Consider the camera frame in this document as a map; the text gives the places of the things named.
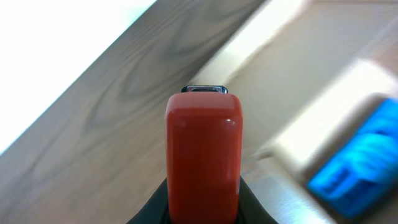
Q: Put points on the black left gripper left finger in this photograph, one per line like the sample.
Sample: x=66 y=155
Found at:
x=156 y=209

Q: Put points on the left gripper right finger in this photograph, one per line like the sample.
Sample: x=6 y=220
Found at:
x=250 y=210

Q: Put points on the red stapler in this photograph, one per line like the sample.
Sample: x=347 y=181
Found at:
x=204 y=136

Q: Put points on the blue plastic case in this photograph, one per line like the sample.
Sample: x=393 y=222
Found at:
x=365 y=169

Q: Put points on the open cardboard box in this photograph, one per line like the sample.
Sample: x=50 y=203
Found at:
x=307 y=73

